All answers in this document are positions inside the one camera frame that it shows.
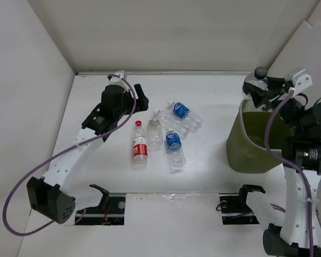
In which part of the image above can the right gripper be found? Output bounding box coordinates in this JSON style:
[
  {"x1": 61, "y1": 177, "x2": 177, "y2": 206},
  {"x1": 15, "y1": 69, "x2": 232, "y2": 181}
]
[{"x1": 247, "y1": 73, "x2": 304, "y2": 135}]

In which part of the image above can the black label small bottle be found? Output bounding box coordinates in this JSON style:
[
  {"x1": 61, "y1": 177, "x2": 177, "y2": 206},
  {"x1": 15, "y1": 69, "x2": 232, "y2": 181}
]
[{"x1": 242, "y1": 66, "x2": 269, "y2": 100}]

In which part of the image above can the red label water bottle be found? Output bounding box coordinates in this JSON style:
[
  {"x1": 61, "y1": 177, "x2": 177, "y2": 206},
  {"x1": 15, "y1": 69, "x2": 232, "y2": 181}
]
[{"x1": 132, "y1": 120, "x2": 148, "y2": 170}]

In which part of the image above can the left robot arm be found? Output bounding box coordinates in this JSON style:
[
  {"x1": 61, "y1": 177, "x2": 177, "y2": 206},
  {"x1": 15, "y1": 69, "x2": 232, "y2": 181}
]
[{"x1": 27, "y1": 84, "x2": 149, "y2": 224}]

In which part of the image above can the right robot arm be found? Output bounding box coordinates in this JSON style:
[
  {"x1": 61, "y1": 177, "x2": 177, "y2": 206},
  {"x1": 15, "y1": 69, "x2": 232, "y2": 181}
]
[{"x1": 236, "y1": 73, "x2": 321, "y2": 256}]

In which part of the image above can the green mesh waste bin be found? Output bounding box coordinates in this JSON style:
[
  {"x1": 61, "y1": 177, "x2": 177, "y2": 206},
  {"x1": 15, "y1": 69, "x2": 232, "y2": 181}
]
[{"x1": 226, "y1": 100, "x2": 281, "y2": 174}]

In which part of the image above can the clear capless bottle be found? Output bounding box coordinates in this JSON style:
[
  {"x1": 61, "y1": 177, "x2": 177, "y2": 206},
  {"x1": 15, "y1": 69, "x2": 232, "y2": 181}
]
[{"x1": 147, "y1": 119, "x2": 163, "y2": 150}]

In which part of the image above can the blue label bottle far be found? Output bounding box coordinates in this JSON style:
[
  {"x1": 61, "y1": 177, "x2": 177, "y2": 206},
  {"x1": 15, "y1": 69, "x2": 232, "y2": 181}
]
[{"x1": 168, "y1": 101, "x2": 203, "y2": 132}]

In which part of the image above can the blue label bottle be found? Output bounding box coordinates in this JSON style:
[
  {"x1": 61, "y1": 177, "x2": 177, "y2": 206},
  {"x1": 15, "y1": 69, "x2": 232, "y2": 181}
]
[
  {"x1": 165, "y1": 130, "x2": 187, "y2": 173},
  {"x1": 168, "y1": 101, "x2": 203, "y2": 132}
]

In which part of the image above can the clear white cap bottle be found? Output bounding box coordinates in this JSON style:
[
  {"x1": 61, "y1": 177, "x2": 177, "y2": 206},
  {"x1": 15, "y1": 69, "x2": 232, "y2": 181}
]
[{"x1": 153, "y1": 109, "x2": 190, "y2": 138}]

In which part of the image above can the blue label bottle near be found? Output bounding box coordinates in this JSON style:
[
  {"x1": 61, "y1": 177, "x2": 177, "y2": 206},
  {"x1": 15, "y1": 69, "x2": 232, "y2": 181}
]
[{"x1": 165, "y1": 130, "x2": 187, "y2": 173}]

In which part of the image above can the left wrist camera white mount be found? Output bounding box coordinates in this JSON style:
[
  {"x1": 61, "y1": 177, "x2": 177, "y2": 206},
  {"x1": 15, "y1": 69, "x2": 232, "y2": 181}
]
[{"x1": 108, "y1": 71, "x2": 128, "y2": 90}]

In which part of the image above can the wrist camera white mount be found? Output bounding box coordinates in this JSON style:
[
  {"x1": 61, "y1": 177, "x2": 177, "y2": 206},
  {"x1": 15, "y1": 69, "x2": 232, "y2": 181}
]
[
  {"x1": 285, "y1": 68, "x2": 312, "y2": 92},
  {"x1": 108, "y1": 71, "x2": 128, "y2": 90}
]

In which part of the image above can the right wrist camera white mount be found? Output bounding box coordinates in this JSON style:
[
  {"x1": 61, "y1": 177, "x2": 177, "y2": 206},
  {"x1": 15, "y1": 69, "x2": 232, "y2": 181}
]
[{"x1": 285, "y1": 68, "x2": 312, "y2": 92}]

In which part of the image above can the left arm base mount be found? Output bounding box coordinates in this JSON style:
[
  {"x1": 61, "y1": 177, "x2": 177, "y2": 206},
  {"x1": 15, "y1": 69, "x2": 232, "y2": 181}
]
[{"x1": 74, "y1": 184, "x2": 126, "y2": 226}]

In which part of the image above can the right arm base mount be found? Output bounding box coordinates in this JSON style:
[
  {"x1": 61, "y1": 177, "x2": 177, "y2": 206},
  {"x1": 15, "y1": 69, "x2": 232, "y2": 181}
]
[{"x1": 216, "y1": 184, "x2": 265, "y2": 225}]

